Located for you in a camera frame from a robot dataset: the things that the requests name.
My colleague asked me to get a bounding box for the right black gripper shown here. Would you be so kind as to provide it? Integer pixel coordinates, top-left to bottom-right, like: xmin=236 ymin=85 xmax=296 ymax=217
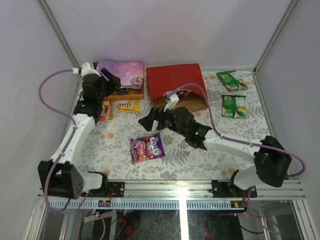
xmin=138 ymin=103 xmax=188 ymax=138

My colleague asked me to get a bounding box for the yellow chocolate candy packet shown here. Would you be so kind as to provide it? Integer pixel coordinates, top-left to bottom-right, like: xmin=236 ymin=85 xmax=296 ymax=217
xmin=117 ymin=103 xmax=140 ymax=113

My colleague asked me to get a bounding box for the red paper bag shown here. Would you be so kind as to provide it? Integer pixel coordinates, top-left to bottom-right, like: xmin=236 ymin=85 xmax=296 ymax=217
xmin=146 ymin=63 xmax=208 ymax=113

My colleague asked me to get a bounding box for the purple candy packet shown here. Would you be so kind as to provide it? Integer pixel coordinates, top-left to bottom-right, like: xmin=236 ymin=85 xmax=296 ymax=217
xmin=130 ymin=132 xmax=166 ymax=164

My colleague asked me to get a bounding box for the green snack packet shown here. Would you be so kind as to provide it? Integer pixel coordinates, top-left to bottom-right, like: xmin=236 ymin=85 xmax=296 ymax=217
xmin=216 ymin=70 xmax=248 ymax=91
xmin=221 ymin=95 xmax=248 ymax=119

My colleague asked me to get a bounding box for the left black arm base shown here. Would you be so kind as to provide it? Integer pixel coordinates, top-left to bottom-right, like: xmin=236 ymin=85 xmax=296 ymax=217
xmin=88 ymin=181 xmax=125 ymax=199

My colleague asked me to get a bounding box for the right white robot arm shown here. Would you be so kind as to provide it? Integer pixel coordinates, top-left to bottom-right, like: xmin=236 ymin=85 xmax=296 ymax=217
xmin=138 ymin=107 xmax=292 ymax=198

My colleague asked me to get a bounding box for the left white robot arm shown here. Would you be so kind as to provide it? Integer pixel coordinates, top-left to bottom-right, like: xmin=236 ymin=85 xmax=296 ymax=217
xmin=38 ymin=63 xmax=121 ymax=199

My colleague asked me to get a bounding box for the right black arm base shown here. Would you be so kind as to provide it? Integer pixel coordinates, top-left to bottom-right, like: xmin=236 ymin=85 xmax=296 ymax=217
xmin=208 ymin=174 xmax=258 ymax=198

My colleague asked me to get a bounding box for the purple folded cloth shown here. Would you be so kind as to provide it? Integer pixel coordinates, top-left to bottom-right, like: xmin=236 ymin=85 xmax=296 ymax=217
xmin=96 ymin=59 xmax=145 ymax=89

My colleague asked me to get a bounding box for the orange wooden tray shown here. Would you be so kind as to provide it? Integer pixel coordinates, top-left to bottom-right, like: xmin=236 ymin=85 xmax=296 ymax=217
xmin=103 ymin=87 xmax=145 ymax=101

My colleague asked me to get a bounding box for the small purple chocolate packet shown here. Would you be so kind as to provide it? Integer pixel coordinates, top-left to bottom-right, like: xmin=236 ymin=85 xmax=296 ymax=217
xmin=176 ymin=90 xmax=192 ymax=99

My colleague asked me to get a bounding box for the floral table mat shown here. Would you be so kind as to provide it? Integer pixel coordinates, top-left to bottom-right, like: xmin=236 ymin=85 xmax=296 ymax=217
xmin=72 ymin=70 xmax=270 ymax=180

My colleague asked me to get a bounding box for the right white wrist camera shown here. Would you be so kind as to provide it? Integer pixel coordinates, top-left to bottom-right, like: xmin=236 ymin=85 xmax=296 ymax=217
xmin=163 ymin=91 xmax=180 ymax=112

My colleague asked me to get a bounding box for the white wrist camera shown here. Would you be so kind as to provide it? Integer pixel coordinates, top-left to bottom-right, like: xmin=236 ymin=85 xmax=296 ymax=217
xmin=163 ymin=91 xmax=180 ymax=112
xmin=78 ymin=62 xmax=101 ymax=77

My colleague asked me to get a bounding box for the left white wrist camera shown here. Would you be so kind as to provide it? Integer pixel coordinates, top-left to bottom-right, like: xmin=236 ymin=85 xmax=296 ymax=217
xmin=78 ymin=62 xmax=101 ymax=77

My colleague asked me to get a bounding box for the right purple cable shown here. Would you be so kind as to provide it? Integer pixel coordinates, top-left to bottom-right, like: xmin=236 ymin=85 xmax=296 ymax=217
xmin=169 ymin=82 xmax=308 ymax=235

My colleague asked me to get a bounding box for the purple cable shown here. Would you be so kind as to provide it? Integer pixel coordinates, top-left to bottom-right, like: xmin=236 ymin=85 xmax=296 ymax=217
xmin=169 ymin=82 xmax=308 ymax=235
xmin=38 ymin=68 xmax=106 ymax=240

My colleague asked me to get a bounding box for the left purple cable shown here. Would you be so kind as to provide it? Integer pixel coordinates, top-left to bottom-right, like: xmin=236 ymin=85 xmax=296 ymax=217
xmin=38 ymin=68 xmax=106 ymax=240

